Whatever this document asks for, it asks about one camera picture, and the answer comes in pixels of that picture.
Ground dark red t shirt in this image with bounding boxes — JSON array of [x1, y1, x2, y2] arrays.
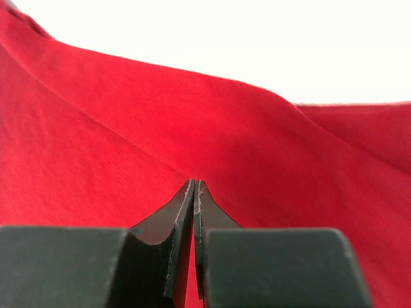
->
[[1, 3, 410, 307]]

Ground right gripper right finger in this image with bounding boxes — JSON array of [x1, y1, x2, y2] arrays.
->
[[193, 180, 240, 300]]

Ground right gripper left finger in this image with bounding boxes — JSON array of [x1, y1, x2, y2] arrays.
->
[[130, 179, 195, 298]]

